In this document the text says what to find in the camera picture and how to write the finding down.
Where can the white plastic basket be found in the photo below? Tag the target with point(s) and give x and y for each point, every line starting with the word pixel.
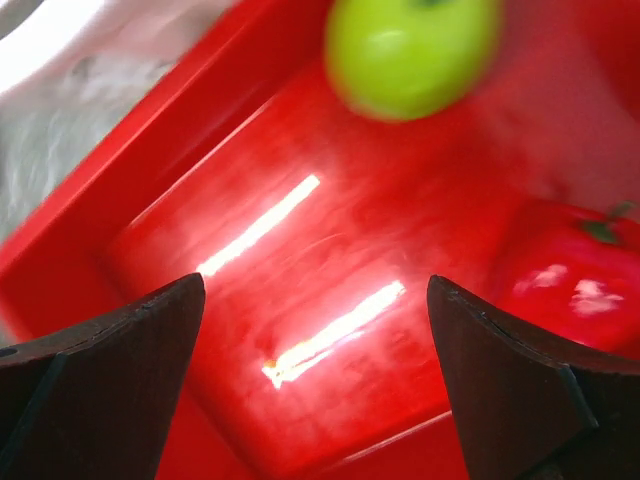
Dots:
pixel 40 38

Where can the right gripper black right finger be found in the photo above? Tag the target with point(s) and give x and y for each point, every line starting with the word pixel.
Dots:
pixel 529 404

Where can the green apple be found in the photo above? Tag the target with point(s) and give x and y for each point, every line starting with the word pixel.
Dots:
pixel 399 61

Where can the red bell pepper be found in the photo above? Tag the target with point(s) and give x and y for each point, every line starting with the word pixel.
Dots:
pixel 573 272

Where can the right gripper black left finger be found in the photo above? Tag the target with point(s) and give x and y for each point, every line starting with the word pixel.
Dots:
pixel 96 400

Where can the red plastic tray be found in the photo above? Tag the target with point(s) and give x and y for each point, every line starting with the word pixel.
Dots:
pixel 315 358

